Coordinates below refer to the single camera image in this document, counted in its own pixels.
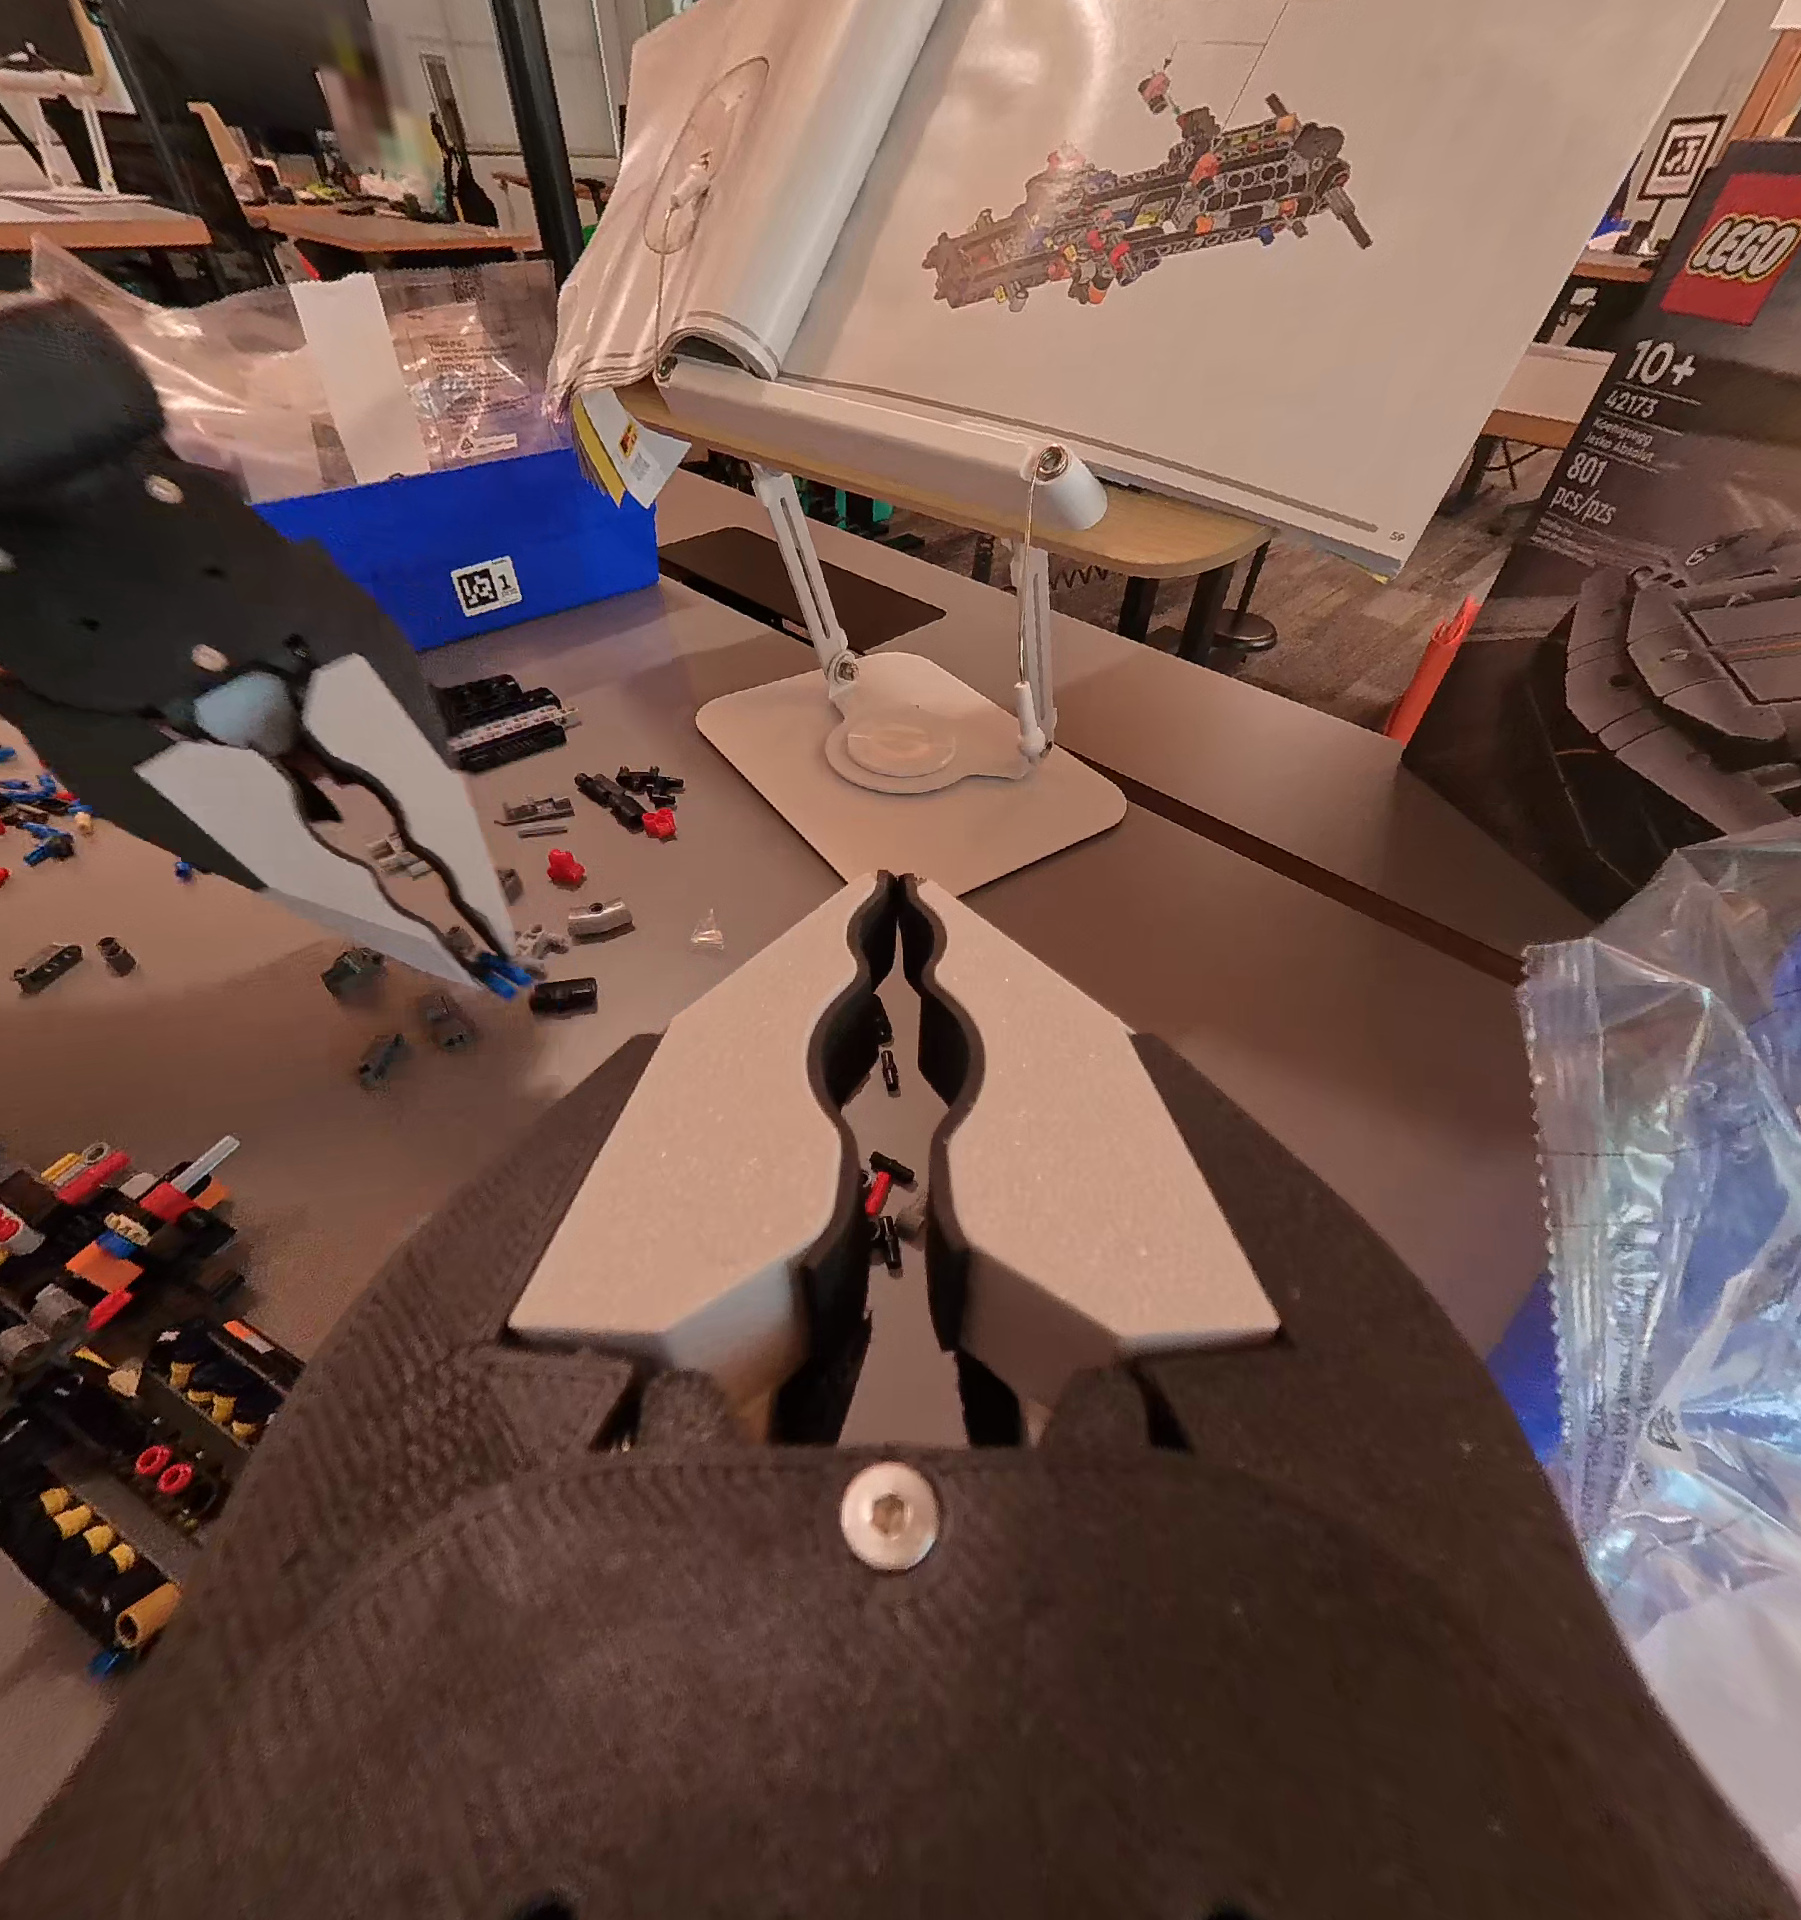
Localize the white monitor base plate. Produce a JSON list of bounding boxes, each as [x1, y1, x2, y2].
[[620, 373, 1280, 898]]

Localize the pile of clear plastic bags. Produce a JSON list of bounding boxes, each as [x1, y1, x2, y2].
[[28, 239, 576, 500]]

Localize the large clear plastic bag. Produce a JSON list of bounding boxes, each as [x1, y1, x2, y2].
[[1514, 816, 1801, 1920]]

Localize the scattered black lego pins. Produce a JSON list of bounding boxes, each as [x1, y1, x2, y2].
[[857, 1007, 935, 1273]]

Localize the blue storage bin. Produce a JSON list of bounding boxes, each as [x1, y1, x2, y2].
[[247, 444, 662, 655]]

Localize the scattered grey lego pieces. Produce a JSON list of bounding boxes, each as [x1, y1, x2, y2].
[[318, 791, 724, 1088]]

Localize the lego instruction booklet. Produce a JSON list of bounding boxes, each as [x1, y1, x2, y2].
[[546, 0, 1726, 579]]

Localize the wooden background table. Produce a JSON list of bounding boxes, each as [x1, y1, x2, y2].
[[0, 199, 215, 259], [242, 197, 541, 263]]

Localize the white paper sheet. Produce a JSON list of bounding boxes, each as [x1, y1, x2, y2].
[[288, 275, 429, 485]]

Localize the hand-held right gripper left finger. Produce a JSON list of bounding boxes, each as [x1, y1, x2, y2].
[[507, 870, 905, 1448]]

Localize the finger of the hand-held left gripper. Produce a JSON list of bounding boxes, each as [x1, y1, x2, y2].
[[135, 676, 497, 995], [297, 655, 522, 965]]

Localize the dark lego set box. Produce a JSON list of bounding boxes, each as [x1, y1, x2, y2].
[[1402, 137, 1801, 925]]

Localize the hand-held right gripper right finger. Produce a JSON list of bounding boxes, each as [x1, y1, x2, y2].
[[896, 870, 1282, 1448]]

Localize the square marker sign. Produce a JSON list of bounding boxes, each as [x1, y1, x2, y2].
[[1640, 113, 1730, 206]]

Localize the partly built lego model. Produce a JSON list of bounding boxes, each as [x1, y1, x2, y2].
[[0, 1132, 305, 1677]]

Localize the pile of small lego pins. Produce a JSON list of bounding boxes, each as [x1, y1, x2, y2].
[[0, 740, 95, 890]]

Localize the orange plastic object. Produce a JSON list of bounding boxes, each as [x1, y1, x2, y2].
[[1383, 597, 1481, 741]]

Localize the black pole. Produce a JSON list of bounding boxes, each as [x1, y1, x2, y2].
[[488, 0, 589, 290]]

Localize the stack of black lego frames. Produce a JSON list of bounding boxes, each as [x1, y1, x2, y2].
[[434, 678, 582, 771]]

